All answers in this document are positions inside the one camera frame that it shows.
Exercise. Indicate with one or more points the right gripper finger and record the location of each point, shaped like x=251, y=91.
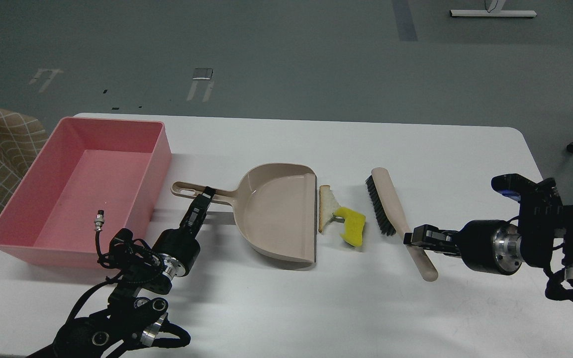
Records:
x=440, y=246
x=428, y=233

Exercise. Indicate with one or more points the bread slice piece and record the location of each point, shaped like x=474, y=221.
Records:
x=327, y=206

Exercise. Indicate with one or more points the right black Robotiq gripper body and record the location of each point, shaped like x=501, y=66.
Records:
x=490, y=246

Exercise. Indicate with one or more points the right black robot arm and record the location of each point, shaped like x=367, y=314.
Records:
x=540, y=236

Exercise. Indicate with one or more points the yellow sponge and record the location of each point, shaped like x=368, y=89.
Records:
x=354, y=223

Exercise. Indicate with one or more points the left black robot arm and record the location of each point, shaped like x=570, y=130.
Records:
x=129, y=312

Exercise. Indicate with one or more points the pink plastic bin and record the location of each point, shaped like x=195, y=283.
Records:
x=87, y=164

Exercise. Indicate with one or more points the beige plastic dustpan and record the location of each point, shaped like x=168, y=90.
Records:
x=275, y=209

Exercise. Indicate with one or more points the beige hand brush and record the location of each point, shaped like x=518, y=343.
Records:
x=391, y=219

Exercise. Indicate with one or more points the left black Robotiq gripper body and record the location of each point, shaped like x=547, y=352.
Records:
x=178, y=249

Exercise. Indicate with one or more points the grey floor plate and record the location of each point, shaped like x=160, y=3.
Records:
x=202, y=74

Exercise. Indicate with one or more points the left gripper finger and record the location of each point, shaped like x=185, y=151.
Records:
x=195, y=216
x=208, y=193

